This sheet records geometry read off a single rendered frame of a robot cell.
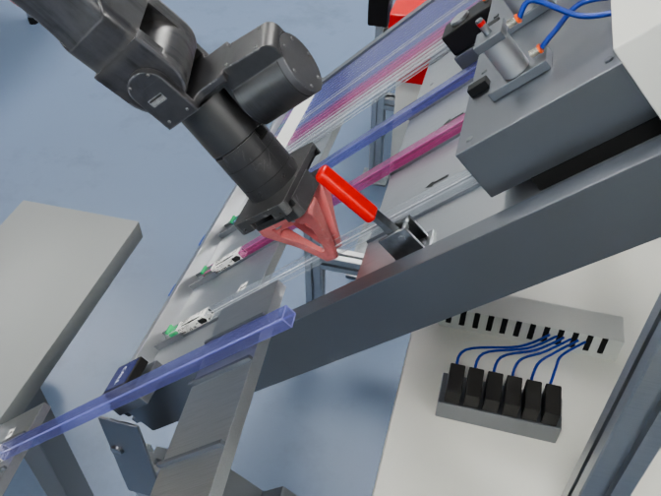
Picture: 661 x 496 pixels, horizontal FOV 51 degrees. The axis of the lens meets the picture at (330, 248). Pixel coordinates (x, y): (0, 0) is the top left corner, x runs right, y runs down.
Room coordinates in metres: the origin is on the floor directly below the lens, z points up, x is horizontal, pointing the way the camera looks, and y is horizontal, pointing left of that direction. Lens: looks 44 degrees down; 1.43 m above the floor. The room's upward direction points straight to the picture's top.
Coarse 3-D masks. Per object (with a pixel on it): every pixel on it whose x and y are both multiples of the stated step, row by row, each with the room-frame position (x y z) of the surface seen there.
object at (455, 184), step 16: (464, 176) 0.47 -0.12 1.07; (432, 192) 0.48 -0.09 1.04; (448, 192) 0.47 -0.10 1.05; (400, 208) 0.49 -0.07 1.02; (416, 208) 0.48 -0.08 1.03; (368, 224) 0.50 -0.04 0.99; (336, 240) 0.51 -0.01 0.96; (352, 240) 0.49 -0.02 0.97; (304, 256) 0.52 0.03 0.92; (288, 272) 0.51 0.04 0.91; (304, 272) 0.51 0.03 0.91; (256, 288) 0.52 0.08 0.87; (224, 304) 0.53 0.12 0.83
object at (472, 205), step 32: (448, 64) 0.78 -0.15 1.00; (448, 96) 0.68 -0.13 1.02; (416, 128) 0.66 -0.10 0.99; (416, 160) 0.58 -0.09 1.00; (448, 160) 0.54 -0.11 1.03; (416, 192) 0.52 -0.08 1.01; (480, 192) 0.45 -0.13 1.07; (512, 192) 0.42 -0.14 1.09; (448, 224) 0.43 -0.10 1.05; (384, 256) 0.44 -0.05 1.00
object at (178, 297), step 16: (272, 128) 1.04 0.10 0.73; (240, 192) 0.87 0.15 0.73; (224, 208) 0.82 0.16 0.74; (208, 240) 0.75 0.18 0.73; (208, 256) 0.72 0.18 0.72; (192, 272) 0.68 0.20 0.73; (176, 288) 0.65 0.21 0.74; (176, 304) 0.63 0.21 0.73; (160, 320) 0.59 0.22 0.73; (160, 336) 0.57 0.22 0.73; (144, 352) 0.54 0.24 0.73
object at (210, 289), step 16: (336, 128) 0.87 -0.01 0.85; (320, 144) 0.84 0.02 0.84; (320, 160) 0.79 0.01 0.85; (240, 208) 0.83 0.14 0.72; (224, 224) 0.79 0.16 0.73; (224, 240) 0.75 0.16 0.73; (240, 240) 0.71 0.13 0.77; (224, 256) 0.69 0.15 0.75; (256, 256) 0.62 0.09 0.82; (272, 256) 0.59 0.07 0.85; (224, 272) 0.64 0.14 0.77; (240, 272) 0.61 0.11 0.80; (256, 272) 0.58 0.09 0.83; (272, 272) 0.57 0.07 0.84; (192, 288) 0.66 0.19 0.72; (208, 288) 0.63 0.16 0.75; (224, 288) 0.60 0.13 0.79; (240, 288) 0.57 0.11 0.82; (192, 304) 0.62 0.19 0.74; (208, 304) 0.58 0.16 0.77; (176, 320) 0.60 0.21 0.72; (176, 336) 0.54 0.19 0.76; (192, 336) 0.53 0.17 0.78; (208, 336) 0.51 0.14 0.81; (160, 352) 0.54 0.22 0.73; (176, 352) 0.52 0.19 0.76
